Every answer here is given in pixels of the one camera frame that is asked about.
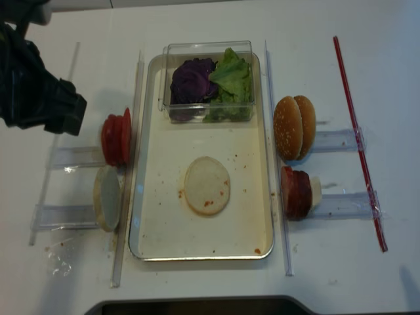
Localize clear outer rail left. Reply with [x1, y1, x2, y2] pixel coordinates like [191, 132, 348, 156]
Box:
[28, 41, 81, 247]

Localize green lettuce leaves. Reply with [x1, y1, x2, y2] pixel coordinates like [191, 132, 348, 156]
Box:
[203, 47, 253, 123]

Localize clear plastic lettuce container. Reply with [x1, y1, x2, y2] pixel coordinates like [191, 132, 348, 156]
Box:
[158, 41, 256, 123]

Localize tomato slice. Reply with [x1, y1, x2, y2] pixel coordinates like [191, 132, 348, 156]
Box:
[121, 108, 131, 164]
[100, 114, 123, 167]

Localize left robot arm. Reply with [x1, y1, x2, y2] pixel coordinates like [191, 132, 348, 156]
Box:
[1, 1, 87, 136]

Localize stacked meat patties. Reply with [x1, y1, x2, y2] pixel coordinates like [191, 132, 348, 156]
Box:
[289, 171, 312, 221]

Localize bun slice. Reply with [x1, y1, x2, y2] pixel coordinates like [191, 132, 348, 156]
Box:
[184, 156, 230, 216]
[93, 165, 121, 232]

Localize purple cabbage leaf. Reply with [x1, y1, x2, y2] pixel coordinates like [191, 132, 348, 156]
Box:
[169, 58, 218, 122]

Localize clear patty dispenser track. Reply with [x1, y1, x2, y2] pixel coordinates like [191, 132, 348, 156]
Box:
[306, 177, 382, 220]

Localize front tomato slice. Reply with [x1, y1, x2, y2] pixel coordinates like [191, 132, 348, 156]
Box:
[100, 114, 123, 167]

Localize sesame top bun back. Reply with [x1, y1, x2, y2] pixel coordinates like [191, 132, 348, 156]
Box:
[294, 95, 316, 160]

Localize clear rail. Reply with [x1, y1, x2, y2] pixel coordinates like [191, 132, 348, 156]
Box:
[28, 41, 81, 247]
[110, 49, 144, 289]

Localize clear bun dispenser track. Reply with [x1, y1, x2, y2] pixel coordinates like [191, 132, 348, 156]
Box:
[311, 128, 366, 153]
[31, 205, 98, 230]

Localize sesame bun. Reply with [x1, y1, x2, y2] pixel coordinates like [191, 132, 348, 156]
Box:
[273, 96, 303, 161]
[294, 95, 316, 160]

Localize clear inner rail left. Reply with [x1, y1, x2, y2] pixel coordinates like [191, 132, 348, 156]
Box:
[110, 49, 144, 289]

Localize clear tomato dispenser track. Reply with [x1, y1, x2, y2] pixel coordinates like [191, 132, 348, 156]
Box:
[49, 146, 106, 169]

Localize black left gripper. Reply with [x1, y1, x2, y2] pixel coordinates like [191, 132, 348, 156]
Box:
[19, 77, 87, 136]

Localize clear top bun dispenser track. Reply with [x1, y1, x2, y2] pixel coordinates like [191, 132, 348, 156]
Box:
[311, 128, 366, 153]

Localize sesame top bun front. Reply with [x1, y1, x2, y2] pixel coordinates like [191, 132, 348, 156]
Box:
[273, 96, 303, 161]

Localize front meat patty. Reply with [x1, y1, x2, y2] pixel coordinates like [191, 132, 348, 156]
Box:
[281, 166, 295, 219]

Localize metal serving tray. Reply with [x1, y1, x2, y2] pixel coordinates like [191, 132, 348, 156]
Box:
[129, 56, 274, 261]

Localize clear bun dispenser track left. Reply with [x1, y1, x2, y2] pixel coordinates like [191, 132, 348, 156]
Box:
[31, 205, 98, 230]

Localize back tomato slice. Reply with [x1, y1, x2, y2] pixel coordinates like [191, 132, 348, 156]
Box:
[121, 108, 131, 164]

